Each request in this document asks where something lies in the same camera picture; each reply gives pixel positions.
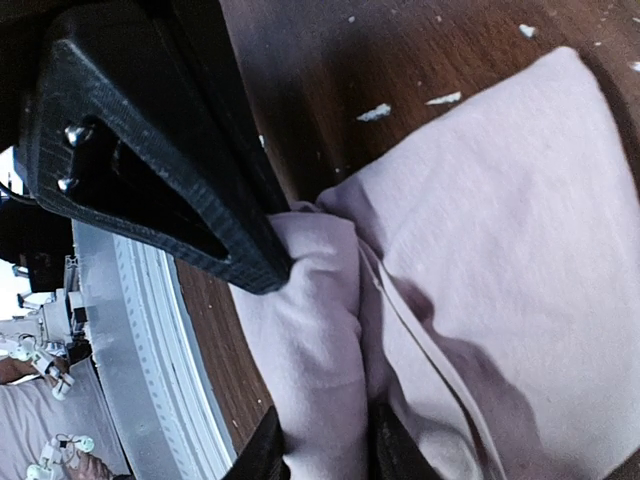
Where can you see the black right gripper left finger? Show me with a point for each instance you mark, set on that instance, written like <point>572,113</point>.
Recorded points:
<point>263,456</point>

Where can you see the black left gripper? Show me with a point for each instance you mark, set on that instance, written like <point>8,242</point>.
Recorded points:
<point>131,116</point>

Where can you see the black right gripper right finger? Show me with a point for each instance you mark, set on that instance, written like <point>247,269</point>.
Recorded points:
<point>393,454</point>

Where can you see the pink and cream underwear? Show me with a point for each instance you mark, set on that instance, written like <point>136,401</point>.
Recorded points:
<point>482,279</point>

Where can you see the aluminium front rail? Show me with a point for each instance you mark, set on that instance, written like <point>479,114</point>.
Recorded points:
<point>148,360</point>

